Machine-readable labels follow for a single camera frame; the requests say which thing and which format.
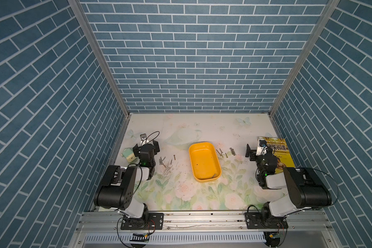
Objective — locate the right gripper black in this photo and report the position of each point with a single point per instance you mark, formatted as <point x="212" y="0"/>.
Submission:
<point x="253" y="154"/>

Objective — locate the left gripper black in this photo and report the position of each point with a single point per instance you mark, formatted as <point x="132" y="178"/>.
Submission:
<point x="154" y="148"/>

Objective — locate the screws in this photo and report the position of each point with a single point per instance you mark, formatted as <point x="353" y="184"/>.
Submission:
<point x="167" y="162"/>

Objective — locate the yellow plastic storage box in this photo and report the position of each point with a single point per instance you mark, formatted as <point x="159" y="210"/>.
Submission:
<point x="204" y="162"/>

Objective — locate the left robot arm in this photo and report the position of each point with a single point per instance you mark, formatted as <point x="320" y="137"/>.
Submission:
<point x="119" y="184"/>

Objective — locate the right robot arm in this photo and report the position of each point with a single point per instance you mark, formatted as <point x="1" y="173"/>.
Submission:
<point x="305" y="190"/>

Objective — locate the small green white box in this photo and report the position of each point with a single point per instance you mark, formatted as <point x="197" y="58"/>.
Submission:
<point x="129" y="155"/>

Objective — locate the yellow book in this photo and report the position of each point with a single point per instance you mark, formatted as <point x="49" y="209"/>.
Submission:
<point x="281" y="151"/>

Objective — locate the floral table mat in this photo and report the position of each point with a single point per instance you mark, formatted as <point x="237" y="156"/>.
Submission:
<point x="175" y="188"/>

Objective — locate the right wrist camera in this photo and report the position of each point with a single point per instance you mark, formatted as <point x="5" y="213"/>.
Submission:
<point x="261" y="148"/>

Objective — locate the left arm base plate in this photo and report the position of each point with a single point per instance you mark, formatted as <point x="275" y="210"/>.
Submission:
<point x="151" y="221"/>

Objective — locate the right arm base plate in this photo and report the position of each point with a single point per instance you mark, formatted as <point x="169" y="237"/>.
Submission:
<point x="255" y="220"/>

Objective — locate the aluminium mounting rail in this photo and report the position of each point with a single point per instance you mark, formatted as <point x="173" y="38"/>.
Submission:
<point x="206" y="221"/>

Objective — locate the white slotted cable duct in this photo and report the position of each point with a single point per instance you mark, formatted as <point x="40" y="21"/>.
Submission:
<point x="176" y="238"/>

